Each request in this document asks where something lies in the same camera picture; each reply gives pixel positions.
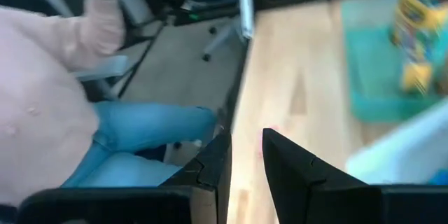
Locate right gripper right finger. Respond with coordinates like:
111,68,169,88
262,128,448,224

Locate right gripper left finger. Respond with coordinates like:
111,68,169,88
17,132,232,224

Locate grey plastic bin with handle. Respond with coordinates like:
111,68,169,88
344,99,448,186

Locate yellow Crayola 24 crayon box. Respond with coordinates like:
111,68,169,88
393,0,448,60

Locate teal translucent plastic bin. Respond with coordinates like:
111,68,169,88
341,0,448,123

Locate grey office chair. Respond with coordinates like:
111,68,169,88
20,0,246,155

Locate person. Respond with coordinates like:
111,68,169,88
0,0,218,224

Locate silver bracket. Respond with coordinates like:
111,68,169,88
237,0,255,40

